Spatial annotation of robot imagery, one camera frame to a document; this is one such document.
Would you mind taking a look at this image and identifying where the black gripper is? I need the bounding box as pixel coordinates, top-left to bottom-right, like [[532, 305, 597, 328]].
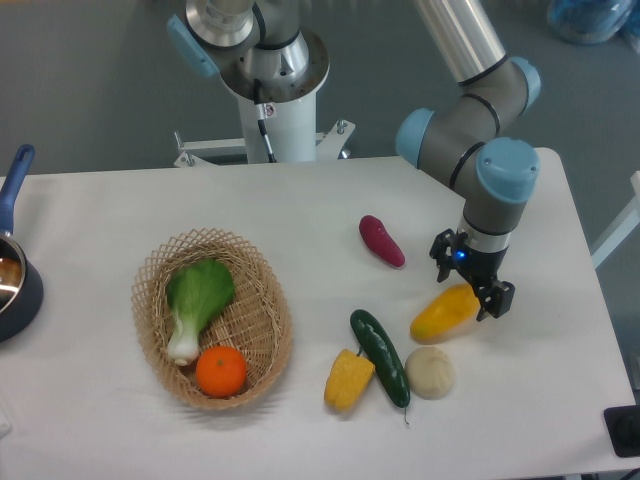
[[429, 229, 515, 322]]

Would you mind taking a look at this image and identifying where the yellow mango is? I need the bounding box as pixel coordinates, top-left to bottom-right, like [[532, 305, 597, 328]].
[[410, 283, 480, 342]]

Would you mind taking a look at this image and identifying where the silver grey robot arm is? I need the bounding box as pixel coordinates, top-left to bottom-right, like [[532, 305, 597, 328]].
[[167, 1, 540, 318]]

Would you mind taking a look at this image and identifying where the beige steamed bun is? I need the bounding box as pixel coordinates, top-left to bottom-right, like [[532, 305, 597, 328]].
[[405, 346, 455, 400]]

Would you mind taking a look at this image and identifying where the purple sweet potato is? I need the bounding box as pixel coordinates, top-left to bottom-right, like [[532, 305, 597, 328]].
[[358, 215, 406, 268]]

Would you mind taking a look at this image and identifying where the dark green cucumber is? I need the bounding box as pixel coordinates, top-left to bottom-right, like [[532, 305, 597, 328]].
[[350, 309, 411, 427]]

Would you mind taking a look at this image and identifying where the yellow bell pepper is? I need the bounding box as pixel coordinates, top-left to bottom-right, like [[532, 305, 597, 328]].
[[324, 349, 375, 412]]

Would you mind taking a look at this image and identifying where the black device at edge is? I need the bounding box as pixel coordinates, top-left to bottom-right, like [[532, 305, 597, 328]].
[[603, 405, 639, 458]]

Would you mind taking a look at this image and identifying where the woven wicker basket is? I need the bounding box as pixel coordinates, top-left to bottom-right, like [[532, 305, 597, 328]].
[[132, 228, 292, 410]]

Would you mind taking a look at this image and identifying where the orange fruit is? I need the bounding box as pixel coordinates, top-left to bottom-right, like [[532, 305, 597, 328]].
[[196, 345, 247, 398]]

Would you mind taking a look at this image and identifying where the green bok choy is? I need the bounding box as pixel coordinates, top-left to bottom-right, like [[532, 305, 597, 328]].
[[166, 258, 235, 367]]

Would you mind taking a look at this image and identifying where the blue plastic bag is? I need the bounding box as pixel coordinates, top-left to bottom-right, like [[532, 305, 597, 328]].
[[546, 0, 636, 45]]

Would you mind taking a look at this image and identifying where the blue saucepan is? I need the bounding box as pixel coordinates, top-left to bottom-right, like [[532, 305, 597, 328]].
[[1, 144, 44, 342]]

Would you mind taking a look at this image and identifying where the white frame at right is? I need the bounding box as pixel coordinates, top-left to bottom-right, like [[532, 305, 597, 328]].
[[590, 171, 639, 269]]

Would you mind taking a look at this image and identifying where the white metal base frame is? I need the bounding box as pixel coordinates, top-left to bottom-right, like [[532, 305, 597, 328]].
[[173, 118, 356, 168]]

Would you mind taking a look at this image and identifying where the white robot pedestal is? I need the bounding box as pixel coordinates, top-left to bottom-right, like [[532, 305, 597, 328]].
[[236, 93, 316, 164]]

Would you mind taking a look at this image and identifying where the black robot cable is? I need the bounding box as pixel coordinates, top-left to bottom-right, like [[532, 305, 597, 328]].
[[252, 79, 278, 164]]

